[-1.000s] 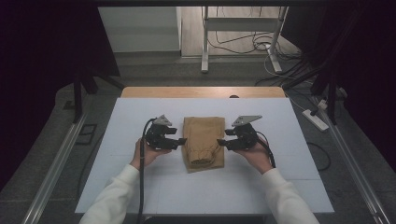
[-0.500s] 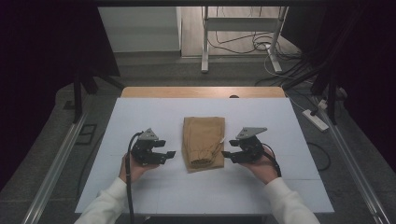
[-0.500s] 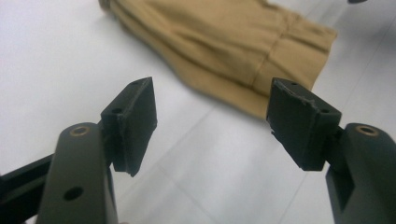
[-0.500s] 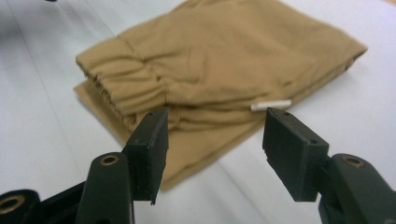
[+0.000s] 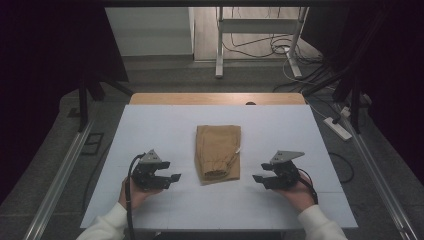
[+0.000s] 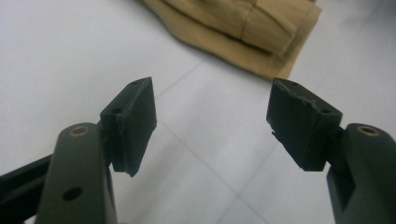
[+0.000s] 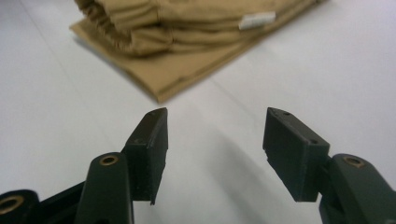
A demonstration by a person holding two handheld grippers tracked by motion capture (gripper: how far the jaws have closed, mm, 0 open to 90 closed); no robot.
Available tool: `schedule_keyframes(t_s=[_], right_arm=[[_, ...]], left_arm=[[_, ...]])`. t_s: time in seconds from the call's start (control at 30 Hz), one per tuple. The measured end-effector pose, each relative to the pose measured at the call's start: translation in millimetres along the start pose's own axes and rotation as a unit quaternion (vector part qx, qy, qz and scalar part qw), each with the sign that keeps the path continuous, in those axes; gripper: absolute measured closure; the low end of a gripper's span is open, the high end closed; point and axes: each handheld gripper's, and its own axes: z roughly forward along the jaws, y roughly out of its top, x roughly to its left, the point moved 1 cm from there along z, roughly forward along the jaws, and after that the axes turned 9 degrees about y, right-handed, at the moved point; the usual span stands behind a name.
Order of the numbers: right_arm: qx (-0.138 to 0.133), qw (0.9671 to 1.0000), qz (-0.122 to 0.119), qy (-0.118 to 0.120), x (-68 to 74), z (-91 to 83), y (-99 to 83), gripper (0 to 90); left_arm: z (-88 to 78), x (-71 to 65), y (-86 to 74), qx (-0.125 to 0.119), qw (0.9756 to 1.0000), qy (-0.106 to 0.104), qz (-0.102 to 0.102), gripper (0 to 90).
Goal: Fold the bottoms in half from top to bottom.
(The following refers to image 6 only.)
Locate white table cover board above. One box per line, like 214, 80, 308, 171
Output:
0, 0, 396, 224

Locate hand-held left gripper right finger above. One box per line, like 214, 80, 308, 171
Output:
266, 77, 396, 224

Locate tan children's pants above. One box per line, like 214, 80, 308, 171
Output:
139, 0, 323, 81

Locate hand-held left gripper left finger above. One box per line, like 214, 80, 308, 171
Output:
35, 77, 158, 224

